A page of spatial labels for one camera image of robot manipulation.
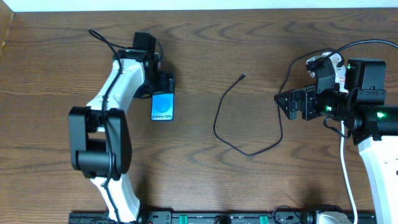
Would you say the Samsung Galaxy smartphone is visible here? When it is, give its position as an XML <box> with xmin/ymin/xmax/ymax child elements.
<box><xmin>150</xmin><ymin>93</ymin><xmax>174</xmax><ymax>121</ymax></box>

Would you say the black USB charging cable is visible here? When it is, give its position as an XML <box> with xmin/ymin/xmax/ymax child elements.
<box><xmin>213</xmin><ymin>47</ymin><xmax>333</xmax><ymax>157</ymax></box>

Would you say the white power strip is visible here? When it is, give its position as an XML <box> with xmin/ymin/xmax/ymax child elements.
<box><xmin>335</xmin><ymin>65</ymin><xmax>348</xmax><ymax>93</ymax></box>

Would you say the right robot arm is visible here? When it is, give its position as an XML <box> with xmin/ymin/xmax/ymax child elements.
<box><xmin>274</xmin><ymin>54</ymin><xmax>397</xmax><ymax>223</ymax></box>

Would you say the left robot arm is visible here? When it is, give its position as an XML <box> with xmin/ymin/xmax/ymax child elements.
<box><xmin>68</xmin><ymin>29</ymin><xmax>175</xmax><ymax>223</ymax></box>

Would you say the white charger plug adapter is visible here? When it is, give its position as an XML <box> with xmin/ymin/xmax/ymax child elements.
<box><xmin>306</xmin><ymin>52</ymin><xmax>345</xmax><ymax>75</ymax></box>

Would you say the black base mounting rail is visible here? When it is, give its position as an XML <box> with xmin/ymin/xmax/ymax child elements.
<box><xmin>68</xmin><ymin>210</ymin><xmax>377</xmax><ymax>224</ymax></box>

